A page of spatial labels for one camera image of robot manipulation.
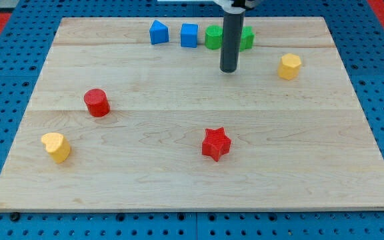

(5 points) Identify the blue triangular prism block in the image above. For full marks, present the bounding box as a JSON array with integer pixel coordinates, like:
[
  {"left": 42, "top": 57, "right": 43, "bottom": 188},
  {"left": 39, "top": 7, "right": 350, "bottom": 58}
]
[{"left": 149, "top": 20, "right": 169, "bottom": 45}]

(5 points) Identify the yellow heart block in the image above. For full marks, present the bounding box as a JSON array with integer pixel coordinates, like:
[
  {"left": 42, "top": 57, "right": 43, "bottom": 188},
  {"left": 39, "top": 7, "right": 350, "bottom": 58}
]
[{"left": 41, "top": 132, "right": 71, "bottom": 164}]

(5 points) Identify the light wooden board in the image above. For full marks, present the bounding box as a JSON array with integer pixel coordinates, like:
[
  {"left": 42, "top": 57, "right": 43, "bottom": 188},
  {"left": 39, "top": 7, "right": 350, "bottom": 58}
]
[{"left": 0, "top": 17, "right": 384, "bottom": 213}]

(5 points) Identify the red cylinder block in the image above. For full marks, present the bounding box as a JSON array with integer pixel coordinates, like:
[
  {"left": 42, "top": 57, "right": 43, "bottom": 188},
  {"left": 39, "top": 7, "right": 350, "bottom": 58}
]
[{"left": 83, "top": 89, "right": 110, "bottom": 117}]

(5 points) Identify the red star block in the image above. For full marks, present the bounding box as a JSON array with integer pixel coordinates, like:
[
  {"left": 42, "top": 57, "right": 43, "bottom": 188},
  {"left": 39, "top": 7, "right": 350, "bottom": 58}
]
[{"left": 201, "top": 127, "right": 231, "bottom": 162}]

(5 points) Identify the yellow hexagon block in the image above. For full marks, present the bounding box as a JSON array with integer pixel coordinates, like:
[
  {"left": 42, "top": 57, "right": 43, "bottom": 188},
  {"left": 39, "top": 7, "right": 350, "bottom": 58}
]
[{"left": 277, "top": 53, "right": 302, "bottom": 80}]

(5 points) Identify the green cylinder block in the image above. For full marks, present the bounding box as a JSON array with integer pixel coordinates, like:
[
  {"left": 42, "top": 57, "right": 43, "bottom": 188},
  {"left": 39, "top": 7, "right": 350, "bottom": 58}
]
[{"left": 205, "top": 25, "right": 223, "bottom": 50}]

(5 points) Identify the blue cube block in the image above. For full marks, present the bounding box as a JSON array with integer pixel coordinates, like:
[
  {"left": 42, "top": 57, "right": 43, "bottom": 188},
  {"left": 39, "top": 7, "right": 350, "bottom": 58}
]
[{"left": 180, "top": 23, "right": 199, "bottom": 48}]

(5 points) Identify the green star block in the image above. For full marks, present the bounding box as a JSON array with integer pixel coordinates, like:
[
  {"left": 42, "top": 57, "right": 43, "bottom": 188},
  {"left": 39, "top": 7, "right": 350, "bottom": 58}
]
[{"left": 239, "top": 26, "right": 255, "bottom": 51}]

